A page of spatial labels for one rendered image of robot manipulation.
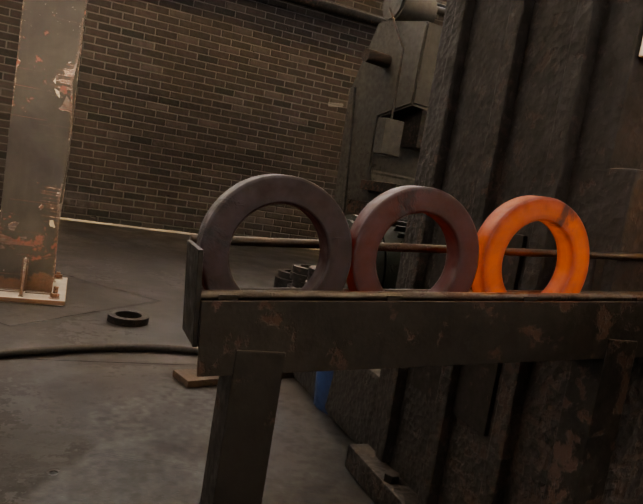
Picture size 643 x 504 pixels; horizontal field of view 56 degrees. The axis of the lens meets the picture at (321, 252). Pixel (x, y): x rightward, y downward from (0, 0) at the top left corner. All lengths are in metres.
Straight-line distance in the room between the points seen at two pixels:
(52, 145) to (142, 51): 3.77
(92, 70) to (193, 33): 1.11
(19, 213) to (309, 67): 4.68
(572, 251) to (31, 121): 2.67
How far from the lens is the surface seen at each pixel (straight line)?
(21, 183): 3.19
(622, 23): 1.23
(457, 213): 0.80
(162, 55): 6.86
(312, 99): 7.22
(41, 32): 3.22
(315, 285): 0.73
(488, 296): 0.83
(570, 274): 0.93
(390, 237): 2.14
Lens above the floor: 0.76
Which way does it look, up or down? 6 degrees down
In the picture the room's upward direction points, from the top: 9 degrees clockwise
